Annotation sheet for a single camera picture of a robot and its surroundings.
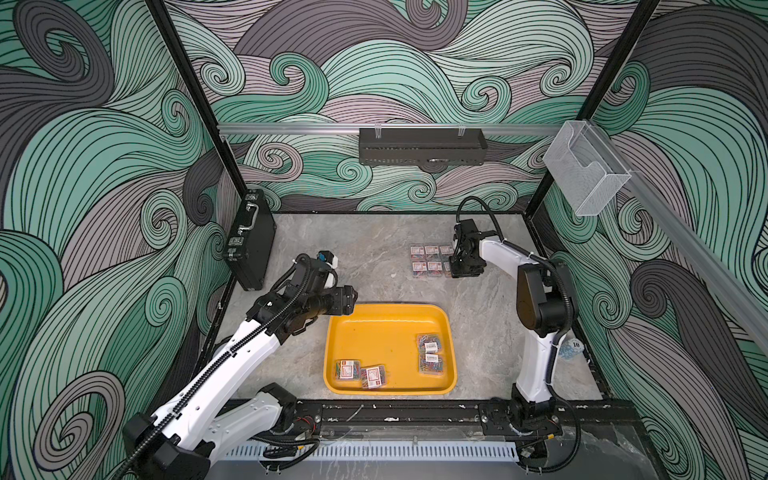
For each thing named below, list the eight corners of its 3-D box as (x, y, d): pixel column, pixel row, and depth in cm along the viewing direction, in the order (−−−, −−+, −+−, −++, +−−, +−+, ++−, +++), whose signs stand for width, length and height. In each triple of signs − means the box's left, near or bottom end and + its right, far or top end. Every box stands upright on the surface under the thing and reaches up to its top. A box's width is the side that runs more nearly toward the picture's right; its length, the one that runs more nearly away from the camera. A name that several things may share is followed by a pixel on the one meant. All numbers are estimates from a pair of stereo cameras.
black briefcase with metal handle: (249, 294, 99) (223, 255, 82) (264, 232, 117) (245, 190, 100) (273, 293, 99) (251, 254, 82) (284, 231, 117) (269, 189, 101)
